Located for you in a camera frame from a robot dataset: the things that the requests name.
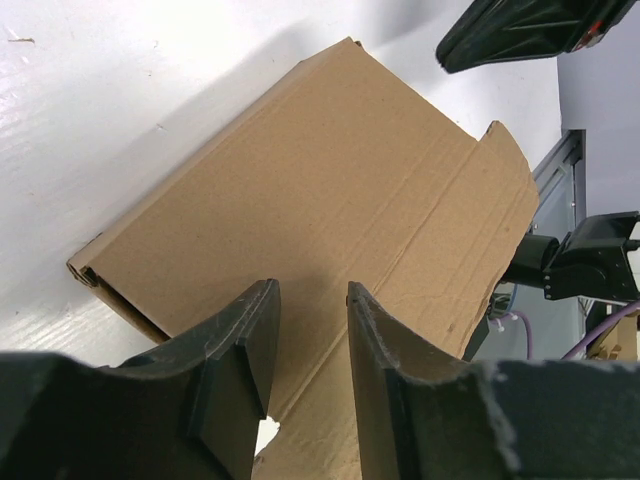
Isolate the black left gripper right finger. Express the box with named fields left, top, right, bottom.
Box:
left=346, top=282, right=639, bottom=479

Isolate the aluminium table frame rail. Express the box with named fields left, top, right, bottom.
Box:
left=529, top=130, right=586, bottom=240

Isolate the brown cardboard box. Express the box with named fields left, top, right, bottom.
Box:
left=68, top=39, right=539, bottom=479

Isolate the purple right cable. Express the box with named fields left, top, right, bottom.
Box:
left=494, top=299, right=640, bottom=361

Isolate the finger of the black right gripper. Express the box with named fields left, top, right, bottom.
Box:
left=436, top=0, right=630, bottom=73

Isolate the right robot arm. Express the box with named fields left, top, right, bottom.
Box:
left=436, top=1, right=639, bottom=303

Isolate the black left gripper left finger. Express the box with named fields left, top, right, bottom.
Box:
left=1, top=279, right=281, bottom=479

